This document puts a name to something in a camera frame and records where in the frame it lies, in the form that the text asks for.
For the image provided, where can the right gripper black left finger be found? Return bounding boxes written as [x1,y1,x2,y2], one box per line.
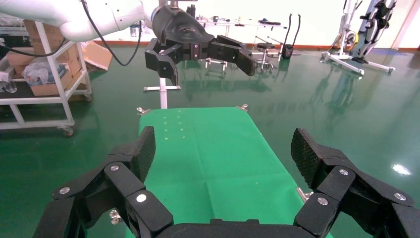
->
[33,125,174,238]

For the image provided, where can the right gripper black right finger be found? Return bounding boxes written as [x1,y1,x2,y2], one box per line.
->
[290,127,420,238]

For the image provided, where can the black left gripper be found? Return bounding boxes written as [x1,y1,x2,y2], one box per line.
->
[145,4,258,87]

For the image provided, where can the flattened cardboard sheet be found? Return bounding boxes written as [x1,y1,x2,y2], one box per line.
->
[80,41,114,73]

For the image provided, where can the brown cardboard box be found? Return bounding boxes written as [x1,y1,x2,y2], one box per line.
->
[6,44,82,79]
[29,67,73,97]
[23,19,66,56]

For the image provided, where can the white T-shaped table foot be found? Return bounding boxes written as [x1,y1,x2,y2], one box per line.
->
[143,76,181,110]

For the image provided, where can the black round stool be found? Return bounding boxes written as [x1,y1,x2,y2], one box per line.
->
[255,43,277,73]

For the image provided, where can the green cloth with yellow marks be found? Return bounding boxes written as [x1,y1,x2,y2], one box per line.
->
[124,107,334,238]

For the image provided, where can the white metal shelf cart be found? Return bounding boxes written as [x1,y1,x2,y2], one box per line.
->
[0,21,93,137]

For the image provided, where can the clear plastic bag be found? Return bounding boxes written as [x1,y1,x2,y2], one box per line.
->
[22,57,60,87]

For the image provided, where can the yellow wheel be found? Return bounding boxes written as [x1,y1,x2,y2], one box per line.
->
[344,30,359,52]

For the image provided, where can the clear plastic bottle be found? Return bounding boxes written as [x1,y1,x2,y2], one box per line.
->
[0,71,18,94]

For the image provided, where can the black exoskeleton legs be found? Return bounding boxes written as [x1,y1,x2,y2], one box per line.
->
[353,0,398,64]

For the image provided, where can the black bag with hoses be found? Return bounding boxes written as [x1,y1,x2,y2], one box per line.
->
[281,13,302,60]

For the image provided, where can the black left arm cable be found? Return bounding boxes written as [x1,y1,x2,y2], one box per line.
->
[80,0,143,67]
[0,38,67,59]

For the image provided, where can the white exercise frame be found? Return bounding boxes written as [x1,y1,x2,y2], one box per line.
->
[320,0,397,76]

